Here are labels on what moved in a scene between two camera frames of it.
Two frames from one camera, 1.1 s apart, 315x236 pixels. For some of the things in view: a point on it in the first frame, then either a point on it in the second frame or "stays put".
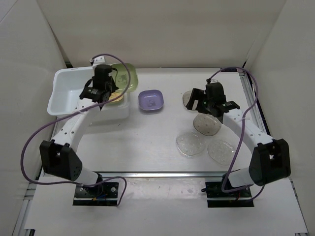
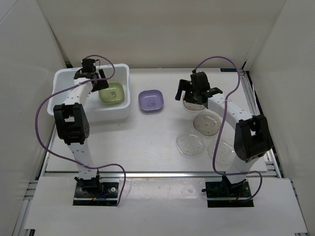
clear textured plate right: (221, 151) stays put
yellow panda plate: (115, 95) -> (115, 102)
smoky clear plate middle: (206, 124) stays put
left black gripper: (113, 86) -> (102, 84)
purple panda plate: (150, 100) stays put
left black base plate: (108, 198) stays put
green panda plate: (120, 75) -> (113, 94)
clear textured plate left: (190, 143) stays put
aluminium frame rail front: (161, 174) stays put
